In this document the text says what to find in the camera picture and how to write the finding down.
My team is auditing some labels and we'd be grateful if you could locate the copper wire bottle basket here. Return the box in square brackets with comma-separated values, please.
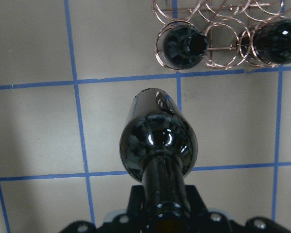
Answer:
[151, 0, 286, 71]

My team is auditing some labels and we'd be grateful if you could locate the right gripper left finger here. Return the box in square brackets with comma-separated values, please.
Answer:
[126, 185, 145, 218]

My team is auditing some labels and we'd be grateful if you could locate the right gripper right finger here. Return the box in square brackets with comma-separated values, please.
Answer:
[185, 185, 208, 218]

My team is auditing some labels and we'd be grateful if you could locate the dark wine bottle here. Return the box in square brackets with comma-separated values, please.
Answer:
[119, 88, 198, 217]
[163, 25, 209, 70]
[241, 18, 291, 64]

